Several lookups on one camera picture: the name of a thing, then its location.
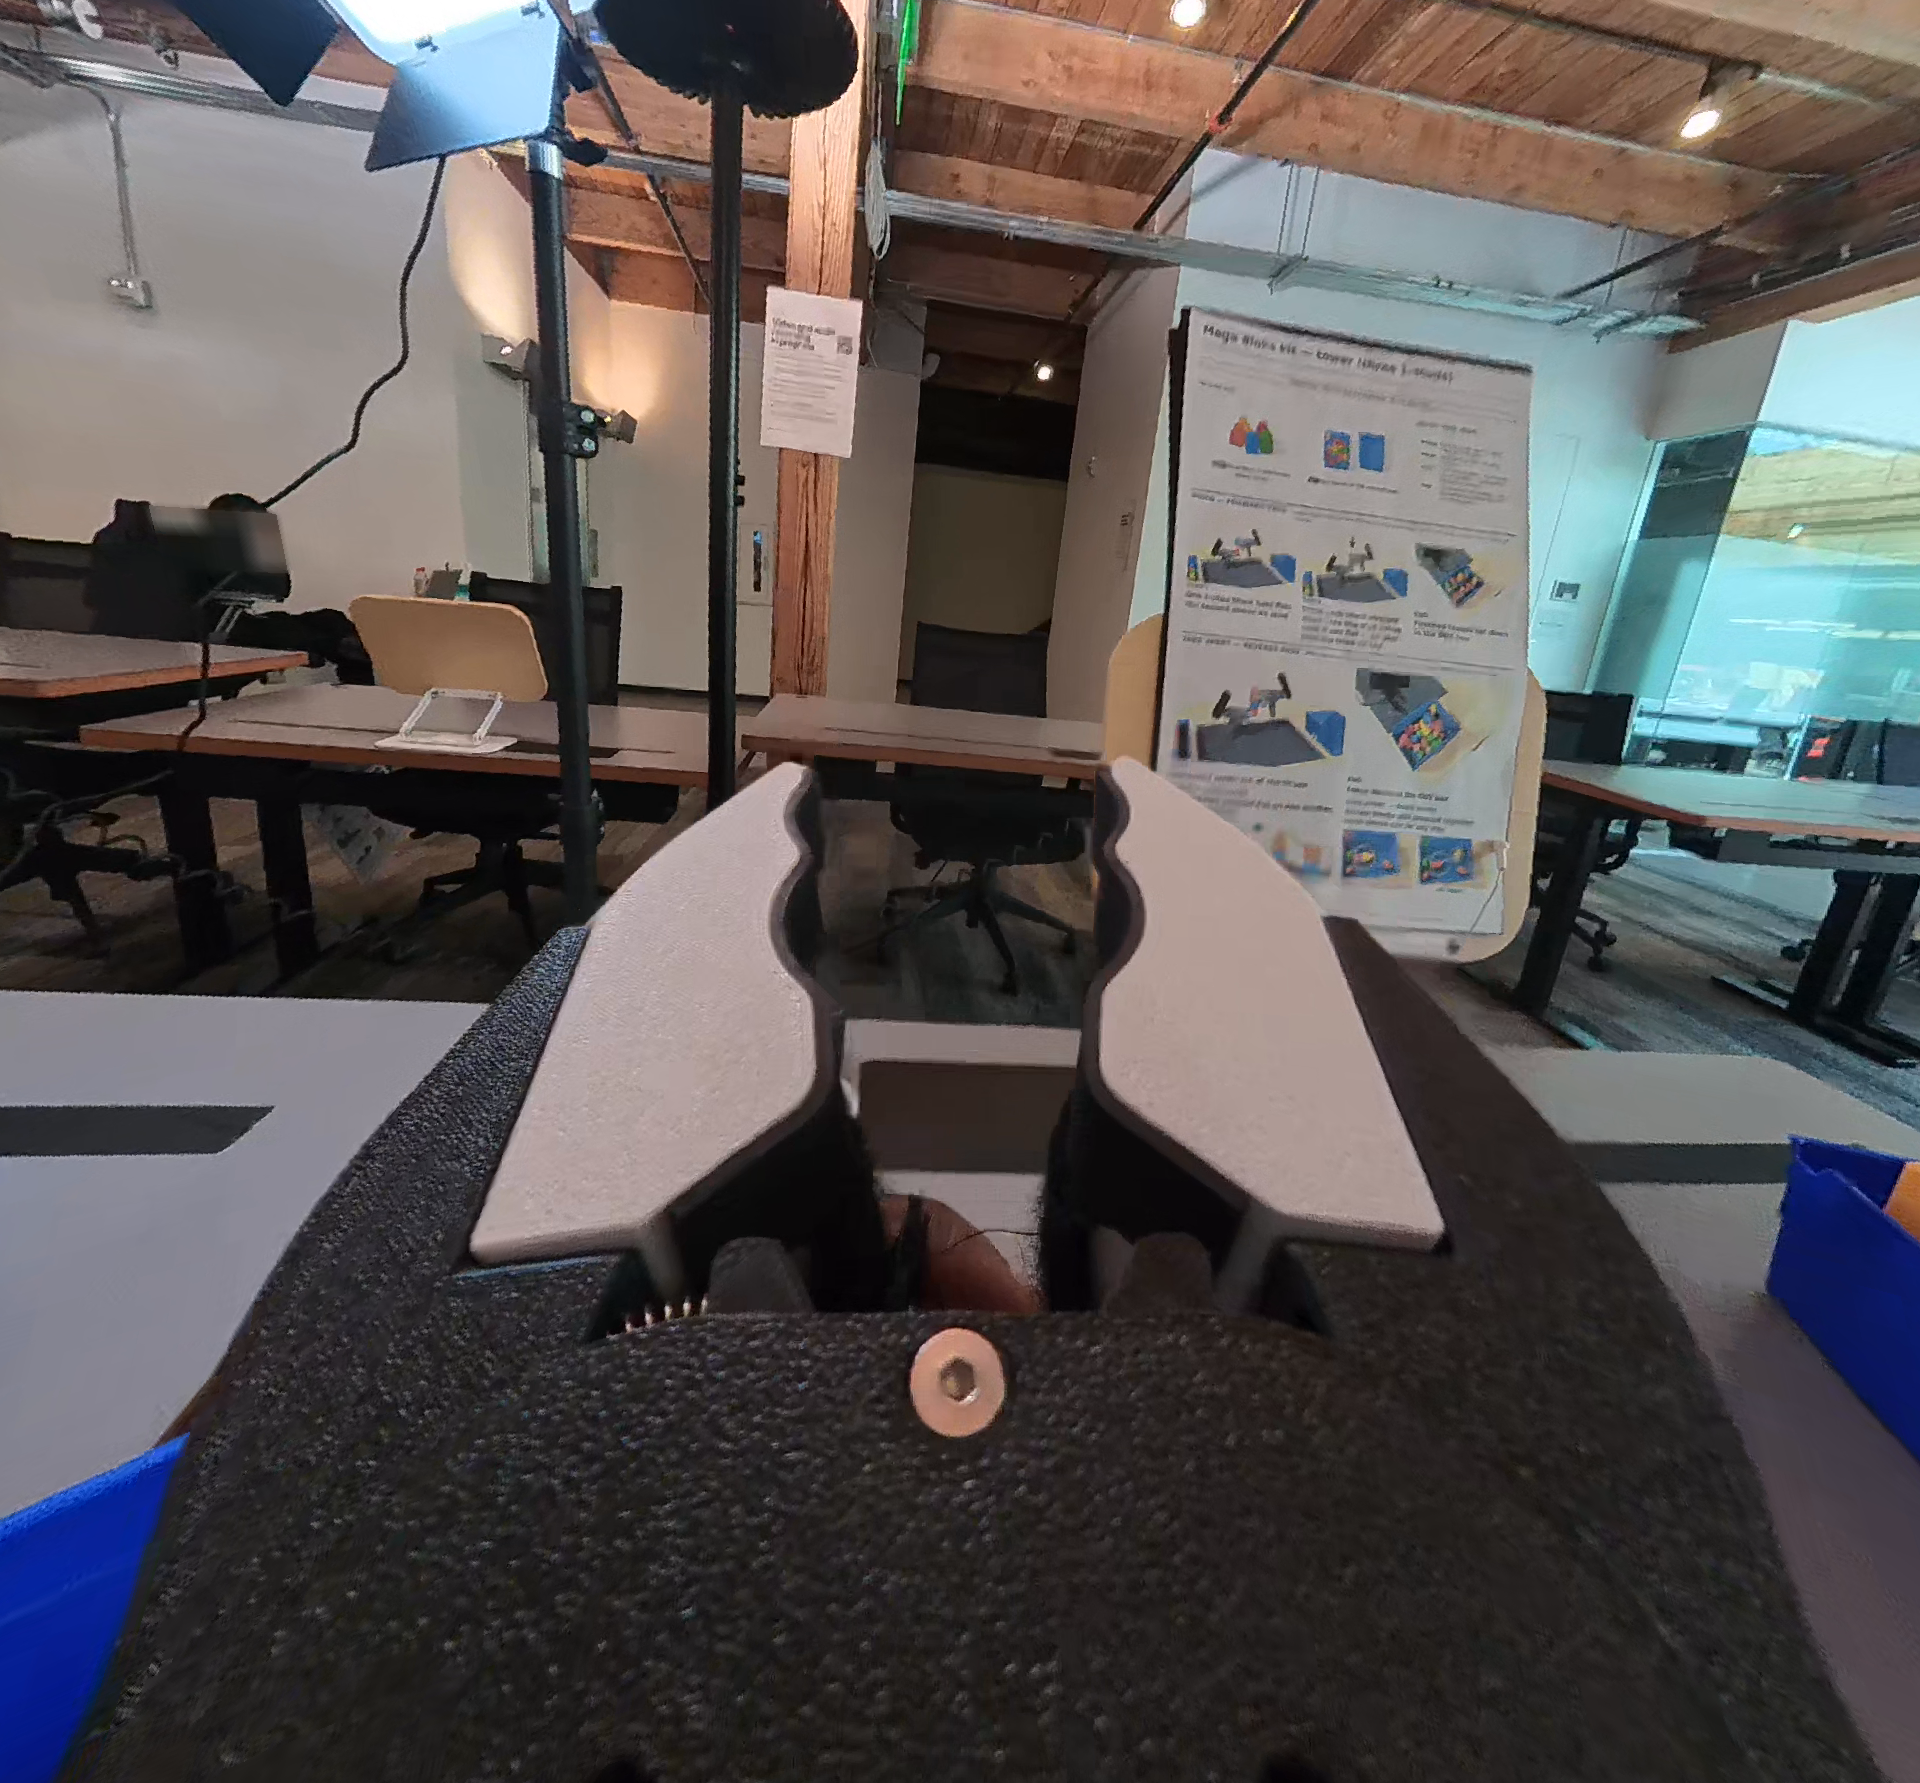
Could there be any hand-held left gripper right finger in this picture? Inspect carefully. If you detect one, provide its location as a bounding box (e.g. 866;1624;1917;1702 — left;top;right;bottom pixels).
1071;758;1447;1313

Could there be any black boom pole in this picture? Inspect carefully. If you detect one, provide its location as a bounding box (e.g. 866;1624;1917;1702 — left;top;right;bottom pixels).
1131;0;1421;234

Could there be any instruction poster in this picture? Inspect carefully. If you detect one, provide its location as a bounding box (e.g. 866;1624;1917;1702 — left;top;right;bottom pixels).
1153;308;1535;936

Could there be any wooden post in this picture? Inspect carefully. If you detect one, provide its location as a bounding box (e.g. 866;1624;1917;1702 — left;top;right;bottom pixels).
768;0;874;701

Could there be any wood-edged office table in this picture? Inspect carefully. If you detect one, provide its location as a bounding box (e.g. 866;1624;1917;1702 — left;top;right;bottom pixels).
0;629;308;976
82;687;714;990
1512;760;1920;1064
742;692;1106;782

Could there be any clear acrylic stand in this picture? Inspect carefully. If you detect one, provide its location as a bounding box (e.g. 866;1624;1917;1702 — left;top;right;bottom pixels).
376;687;519;753

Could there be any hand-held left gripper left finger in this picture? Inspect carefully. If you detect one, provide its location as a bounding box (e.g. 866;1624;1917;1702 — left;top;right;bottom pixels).
468;760;847;1313

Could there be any blue plastic bin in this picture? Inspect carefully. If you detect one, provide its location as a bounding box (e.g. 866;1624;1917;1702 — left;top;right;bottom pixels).
1766;1138;1920;1462
0;1436;192;1783

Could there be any black light stand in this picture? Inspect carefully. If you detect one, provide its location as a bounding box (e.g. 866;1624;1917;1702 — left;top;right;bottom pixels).
521;43;606;923

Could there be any white paper sign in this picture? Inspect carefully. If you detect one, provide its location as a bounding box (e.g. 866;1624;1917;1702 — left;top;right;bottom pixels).
760;290;864;456

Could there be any black round-topped stand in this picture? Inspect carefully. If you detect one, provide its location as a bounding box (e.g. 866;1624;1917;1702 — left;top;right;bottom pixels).
596;0;861;808

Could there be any black power cable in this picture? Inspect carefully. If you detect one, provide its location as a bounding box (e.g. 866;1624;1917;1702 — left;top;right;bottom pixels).
194;153;451;735

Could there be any black office chair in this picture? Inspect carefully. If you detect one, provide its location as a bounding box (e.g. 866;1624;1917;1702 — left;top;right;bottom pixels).
883;621;1083;995
1541;687;1641;976
0;748;158;933

